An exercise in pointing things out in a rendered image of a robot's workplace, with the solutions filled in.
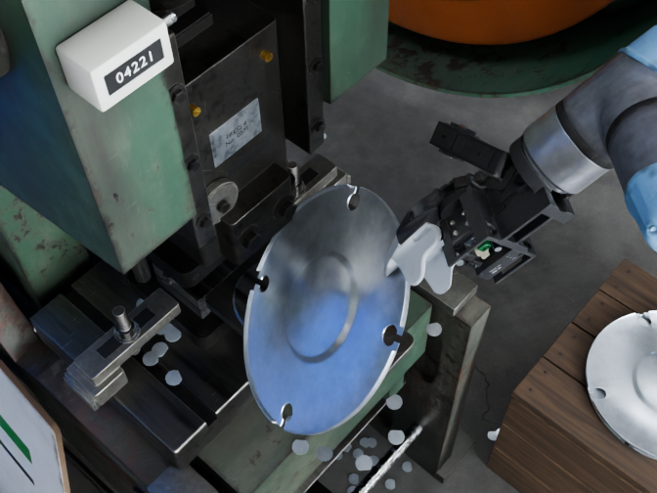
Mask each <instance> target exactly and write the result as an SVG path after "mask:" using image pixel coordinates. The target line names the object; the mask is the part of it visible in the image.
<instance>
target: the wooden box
mask: <svg viewBox="0 0 657 493"><path fill-rule="evenodd" d="M651 310H657V278H655V277H653V276H652V275H650V274H649V273H647V272H645V271H644V270H642V269H640V268H639V267H637V266H636V265H634V264H632V263H631V262H630V261H629V260H627V259H624V260H623V261H622V262H621V263H620V265H619V266H618V267H617V268H616V269H615V270H614V272H613V273H612V274H611V275H610V276H609V278H608V279H607V280H606V281H605V282H604V284H603V285H602V286H601V287H600V288H599V290H598V291H597V292H596V293H595V294H594V295H593V297H592V298H591V299H590V300H589V301H588V303H587V304H586V305H585V306H584V307H583V309H582V310H581V311H580V312H579V313H578V315H577V316H576V317H575V318H574V319H573V320H572V322H571V323H570V324H569V325H568V326H567V328H566V329H565V330H564V331H563V332H562V333H561V335H560V336H559V337H558V338H557V339H556V341H555V342H554V343H553V344H552V345H551V347H550V348H549V349H548V350H547V351H546V353H545V354H544V355H543V357H541V359H540V360H539V361H538V362H537V363H536V364H535V366H534V367H533V368H532V369H531V370H530V372H529V373H528V374H527V375H526V376H525V377H524V379H523V380H522V381H521V382H520V383H519V385H518V386H517V387H516V388H515V389H514V390H513V391H512V393H511V396H512V397H511V399H510V402H509V404H508V407H507V410H506V413H505V415H504V420H503V423H502V425H501V428H500V431H499V434H498V436H497V439H496V442H495V445H494V447H493V450H492V453H491V456H490V458H489V461H488V464H487V467H488V468H489V469H490V470H491V471H493V472H494V473H496V474H497V475H498V476H499V477H501V478H502V479H503V480H505V481H506V482H507V483H508V484H510V485H511V486H512V487H514V488H515V489H516V490H517V491H519V492H520V493H657V461H656V460H653V459H651V458H648V457H646V456H644V455H642V454H640V453H638V452H637V451H635V450H634V449H632V448H630V447H629V445H630V444H629V443H627V442H625V443H623V442H622V441H621V440H620V439H618V438H617V437H616V436H615V435H614V434H613V433H612V432H611V431H610V430H609V429H608V428H607V427H606V425H605V424H604V423H603V422H602V420H601V419H600V417H599V416H598V414H597V413H596V411H595V409H594V407H593V405H592V403H591V400H590V398H589V395H588V391H587V386H586V377H585V371H586V363H587V358H588V354H589V351H590V349H591V345H592V343H593V342H594V340H595V338H596V337H597V336H598V334H599V333H600V332H601V331H602V330H603V329H604V328H605V327H606V326H608V325H609V324H610V323H612V322H613V321H615V320H617V319H619V318H621V317H623V316H626V315H628V314H632V313H635V314H637V313H639V314H643V313H644V312H648V311H651Z"/></svg>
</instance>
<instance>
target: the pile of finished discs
mask: <svg viewBox="0 0 657 493"><path fill-rule="evenodd" d="M585 377H586V386H587V391H588V395H589V398H590V400H591V403H592V405H593V407H594V409H595V411H596V413H597V414H598V416H599V417H600V419H601V420H602V422H603V423H604V424H605V425H606V427H607V428H608V429H609V430H610V431H611V432H612V433H613V434H614V435H615V436H616V437H617V438H618V439H620V440H621V441H622V442H623V443H625V442H627V443H629V444H630V445H629V447H630V448H632V449H634V450H635V451H637V452H638V453H640V454H642V455H644V456H646V457H648V458H651V459H653V460H656V461H657V310H651V311H648V312H644V313H643V314H639V313H637V314H635V313H632V314H628V315H626V316H623V317H621V318H619V319H617V320H615V321H613V322H612V323H610V324H609V325H608V326H606V327H605V328H604V329H603V330H602V331H601V332H600V333H599V334H598V336H597V337H596V338H595V340H594V342H593V343H592V345H591V349H590V351H589V354H588V358H587V363H586V371H585Z"/></svg>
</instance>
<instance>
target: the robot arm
mask: <svg viewBox="0 0 657 493"><path fill-rule="evenodd" d="M475 135H476V132H474V131H472V130H470V129H469V128H468V127H467V126H466V125H463V124H456V123H454V122H451V124H448V123H446V122H445V123H444V122H442V121H440V120H439V122H438V124H437V126H436V128H435V131H434V133H433V135H432V137H431V139H430V142H429V143H430V144H432V145H434V146H436V147H437V148H439V151H438V152H440V153H442V154H444V155H446V156H447V157H448V158H450V159H457V160H459V161H462V162H463V161H466V162H468V163H470V164H472V165H474V166H476V167H478V168H480V169H482V170H484V171H486V172H488V173H490V174H492V175H494V176H497V177H499V178H501V179H503V180H499V179H497V178H495V177H493V176H491V175H489V174H487V173H484V172H482V171H480V170H479V171H477V172H475V174H474V175H473V174H471V173H467V174H466V175H465V176H460V177H456V178H453V180H452V181H450V182H449V183H448V184H445V185H443V186H442V187H441V188H440V189H438V188H435V189H434V190H433V191H432V193H430V194H429V195H428V196H426V197H425V198H423V199H421V200H420V201H419V202H417V203H416V204H415V205H414V206H412V208H411V209H410V210H409V211H408V212H407V214H406V215H405V217H404V219H403V221H402V222H401V224H400V226H399V227H398V229H397V231H396V236H395V238H394V240H393V242H392V244H391V246H390V249H389V250H388V253H387V256H386V260H385V265H384V274H385V276H386V277H389V276H390V275H391V274H392V273H394V272H395V271H396V270H397V269H398V268H400V270H401V271H402V273H403V275H404V276H405V278H406V280H407V282H408V283H409V284H410V285H411V286H416V285H418V284H419V283H420V282H421V281H422V279H423V277H424V279H425V280H426V282H427V283H428V284H429V286H431V288H432V289H433V291H434V292H435V293H437V294H442V293H445V292H446V291H447V290H448V289H449V288H450V287H451V284H452V274H453V268H454V266H455V264H456V263H457V262H458V261H460V260H463V261H465V266H468V267H471V268H473V269H474V270H475V273H476V276H477V277H479V278H482V279H485V280H490V279H491V278H493V279H494V282H495V284H497V283H499V282H500V281H502V280H503V279H505V278H506V277H507V276H509V275H510V274H512V273H513V272H514V271H516V270H517V269H519V268H520V267H521V266H523V265H524V264H526V263H527V262H529V261H530V260H531V259H533V258H534V257H536V256H537V254H536V252H535V250H534V247H533V245H532V242H531V239H530V237H529V236H530V235H531V234H533V233H534V232H535V231H537V230H538V229H540V228H541V227H542V226H544V225H545V224H546V223H548V222H549V221H550V220H551V219H554V220H556V221H558V222H561V223H563V224H564V223H565V222H567V221H568V220H569V219H571V218H572V217H574V216H575V213H574V211H573V208H572V206H571V204H570V202H569V200H568V198H570V197H571V196H572V195H573V194H578V193H580V192H581V191H582V190H584V189H585V188H586V187H587V186H588V185H590V184H591V183H592V182H594V181H595V180H596V179H598V178H599V177H600V176H602V175H603V174H604V173H606V172H607V171H608V170H610V169H612V168H613V167H614V169H615V172H616V174H617V177H618V179H619V182H620V184H621V187H622V189H623V192H624V195H625V203H626V206H627V209H628V211H629V213H630V215H631V216H632V217H633V219H634V220H635V221H636V224H637V226H638V228H639V230H640V232H641V234H642V235H643V237H644V239H645V241H646V242H647V244H648V245H649V246H650V247H651V248H652V249H654V250H655V251H657V25H655V26H653V27H651V28H650V29H649V30H647V31H646V32H645V33H643V34H642V35H641V36H640V37H639V38H638V39H636V40H635V41H634V42H632V43H631V44H630V45H628V46H627V47H622V48H621V49H620V50H618V54H617V55H616V56H614V57H613V58H612V59H611V60H610V61H608V62H607V63H606V64H605V65H603V66H602V67H601V68H600V69H598V70H597V71H596V72H595V73H594V74H592V75H591V76H590V77H589V78H587V79H586V80H585V81H584V82H583V83H581V84H580V85H579V86H578V87H577V88H575V89H574V90H573V91H572V92H571V93H569V94H568V95H567V96H566V97H565V98H563V99H562V100H561V101H560V102H558V103H556V104H555V105H554V106H553V107H551V108H550V109H549V110H548V111H547V112H545V113H544V114H543V115H541V116H540V117H539V118H538V119H537V120H535V121H534V122H533V123H532V124H531V125H529V126H528V127H527V128H526V129H525V130H524V134H523V135H521V136H520V137H519V138H518V139H516V140H515V141H514V142H513V143H512V144H511V145H510V148H509V152H508V151H506V150H504V149H502V148H500V147H497V146H495V145H493V144H491V143H489V142H487V141H485V140H482V139H480V138H479V137H477V136H475ZM439 221H440V225H441V226H440V227H438V226H437V225H436V224H437V223H438V222H439ZM519 257H522V260H521V261H520V262H519V263H517V264H516V265H514V266H513V267H512V268H510V269H509V270H507V271H506V272H505V273H504V272H503V269H504V268H506V267H507V266H508V265H510V264H511V263H512V262H514V261H515V260H517V259H518V258H519Z"/></svg>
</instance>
